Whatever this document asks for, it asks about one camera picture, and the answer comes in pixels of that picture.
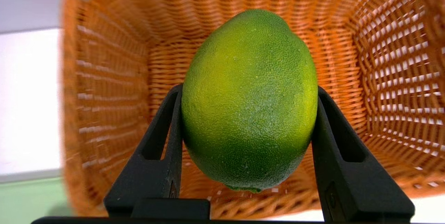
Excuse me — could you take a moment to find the orange wicker basket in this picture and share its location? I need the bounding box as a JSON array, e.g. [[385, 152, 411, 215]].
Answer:
[[61, 0, 445, 219]]

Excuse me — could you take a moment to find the green lime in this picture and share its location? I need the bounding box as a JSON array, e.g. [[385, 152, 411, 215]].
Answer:
[[181, 9, 318, 193]]

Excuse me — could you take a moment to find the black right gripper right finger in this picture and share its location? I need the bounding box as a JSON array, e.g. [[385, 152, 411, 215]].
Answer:
[[311, 86, 415, 223]]

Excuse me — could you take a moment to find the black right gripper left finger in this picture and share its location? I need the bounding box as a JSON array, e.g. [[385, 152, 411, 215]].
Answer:
[[104, 84, 184, 217]]

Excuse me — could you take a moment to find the light green plastic tray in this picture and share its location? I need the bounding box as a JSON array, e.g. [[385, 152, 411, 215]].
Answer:
[[0, 177, 73, 224]]

